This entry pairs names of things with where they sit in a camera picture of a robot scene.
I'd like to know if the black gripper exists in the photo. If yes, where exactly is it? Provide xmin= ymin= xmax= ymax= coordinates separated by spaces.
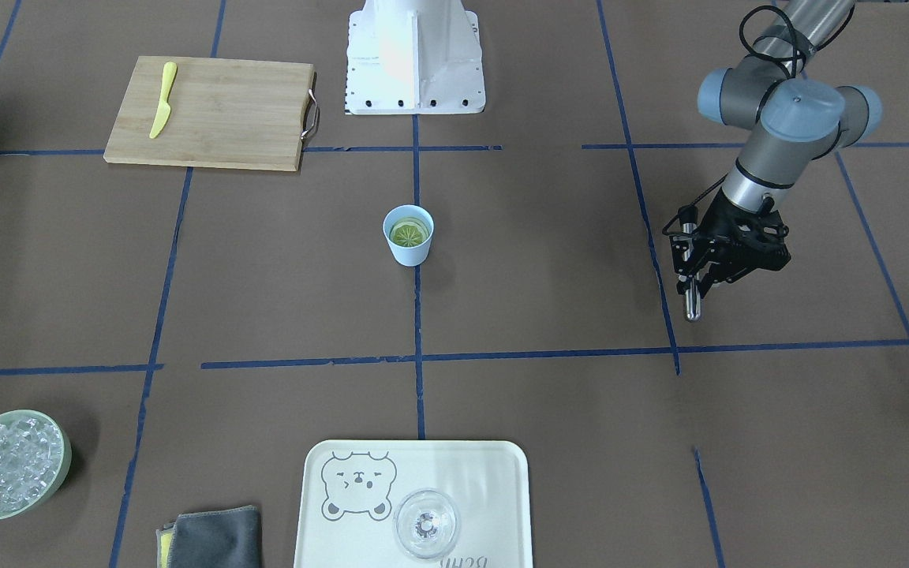
xmin=668 ymin=193 xmax=792 ymax=299

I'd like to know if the steel muddler black tip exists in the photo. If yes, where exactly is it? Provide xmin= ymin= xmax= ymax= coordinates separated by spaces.
xmin=682 ymin=222 xmax=702 ymax=323

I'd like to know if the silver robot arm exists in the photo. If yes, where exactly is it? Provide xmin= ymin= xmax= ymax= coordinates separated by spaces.
xmin=662 ymin=1 xmax=883 ymax=321

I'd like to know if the light blue cup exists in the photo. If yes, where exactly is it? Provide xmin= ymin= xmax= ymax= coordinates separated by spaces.
xmin=382 ymin=204 xmax=434 ymax=268

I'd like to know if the clear wine glass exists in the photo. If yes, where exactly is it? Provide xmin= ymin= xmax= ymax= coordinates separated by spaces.
xmin=395 ymin=488 xmax=462 ymax=561

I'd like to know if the cream bear tray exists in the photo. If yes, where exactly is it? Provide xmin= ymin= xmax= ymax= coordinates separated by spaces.
xmin=294 ymin=439 xmax=534 ymax=567

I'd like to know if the wooden cutting board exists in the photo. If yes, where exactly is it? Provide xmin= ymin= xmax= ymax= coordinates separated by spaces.
xmin=103 ymin=55 xmax=319 ymax=173

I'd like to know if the grey folded cloth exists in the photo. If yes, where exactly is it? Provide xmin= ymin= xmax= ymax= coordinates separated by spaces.
xmin=156 ymin=506 xmax=262 ymax=567

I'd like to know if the yellow plastic knife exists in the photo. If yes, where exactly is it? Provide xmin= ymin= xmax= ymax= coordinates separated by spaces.
xmin=148 ymin=61 xmax=178 ymax=140

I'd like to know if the green bowl of ice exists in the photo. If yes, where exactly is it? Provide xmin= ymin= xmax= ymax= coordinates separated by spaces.
xmin=0 ymin=409 xmax=73 ymax=521

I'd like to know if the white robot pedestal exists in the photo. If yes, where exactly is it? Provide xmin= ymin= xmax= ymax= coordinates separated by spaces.
xmin=344 ymin=1 xmax=487 ymax=116

